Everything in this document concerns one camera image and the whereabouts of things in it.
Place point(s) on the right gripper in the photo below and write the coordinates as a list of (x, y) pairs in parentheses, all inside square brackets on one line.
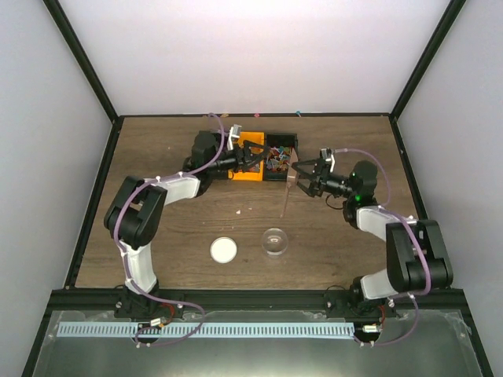
[(323, 171)]

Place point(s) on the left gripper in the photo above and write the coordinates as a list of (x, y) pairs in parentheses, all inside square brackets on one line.
[(240, 158)]

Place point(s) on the brown slotted scoop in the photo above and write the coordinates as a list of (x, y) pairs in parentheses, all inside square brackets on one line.
[(291, 180)]

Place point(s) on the orange candy bin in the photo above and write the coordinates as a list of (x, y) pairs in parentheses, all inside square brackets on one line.
[(257, 137)]

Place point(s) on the black bin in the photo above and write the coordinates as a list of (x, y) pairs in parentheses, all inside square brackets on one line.
[(280, 149)]

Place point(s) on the clear plastic cup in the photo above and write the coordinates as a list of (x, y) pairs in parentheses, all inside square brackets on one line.
[(274, 242)]

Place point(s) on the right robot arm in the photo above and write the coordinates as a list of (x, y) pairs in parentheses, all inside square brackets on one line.
[(417, 261)]

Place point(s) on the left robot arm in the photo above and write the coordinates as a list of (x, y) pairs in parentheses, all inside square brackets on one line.
[(135, 212)]

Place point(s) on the white round lid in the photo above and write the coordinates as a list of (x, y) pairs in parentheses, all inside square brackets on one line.
[(223, 250)]

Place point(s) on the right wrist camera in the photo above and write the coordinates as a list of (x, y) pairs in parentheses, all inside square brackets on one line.
[(327, 156)]

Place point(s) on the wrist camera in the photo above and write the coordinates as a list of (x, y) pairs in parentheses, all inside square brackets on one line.
[(327, 156), (234, 132)]

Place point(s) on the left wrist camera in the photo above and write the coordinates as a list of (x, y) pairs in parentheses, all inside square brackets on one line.
[(234, 132)]

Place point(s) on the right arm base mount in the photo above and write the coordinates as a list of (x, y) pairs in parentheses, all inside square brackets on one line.
[(349, 303)]

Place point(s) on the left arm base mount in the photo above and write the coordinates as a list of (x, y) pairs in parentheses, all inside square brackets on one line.
[(138, 307)]

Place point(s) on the light blue slotted rail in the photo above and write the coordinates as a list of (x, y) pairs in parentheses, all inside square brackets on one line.
[(209, 330)]

